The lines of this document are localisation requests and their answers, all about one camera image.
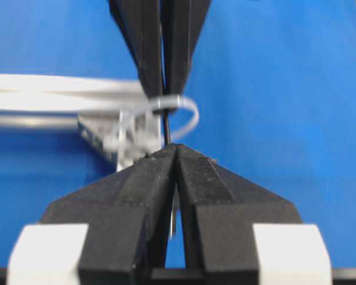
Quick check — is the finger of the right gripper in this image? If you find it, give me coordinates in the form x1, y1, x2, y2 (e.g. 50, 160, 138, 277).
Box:
161, 0, 211, 95
109, 0, 163, 99

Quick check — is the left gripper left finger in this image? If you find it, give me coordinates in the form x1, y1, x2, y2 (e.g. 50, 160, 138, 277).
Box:
6, 142, 179, 285

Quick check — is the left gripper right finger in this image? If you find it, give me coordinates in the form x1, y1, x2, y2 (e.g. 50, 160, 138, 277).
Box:
175, 144, 333, 285

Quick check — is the white zip tie loop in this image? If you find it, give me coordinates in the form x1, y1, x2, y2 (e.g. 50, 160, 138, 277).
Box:
0, 73, 200, 173

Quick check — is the square aluminium extrusion frame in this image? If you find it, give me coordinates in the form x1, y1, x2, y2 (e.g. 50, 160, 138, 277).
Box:
0, 111, 162, 171

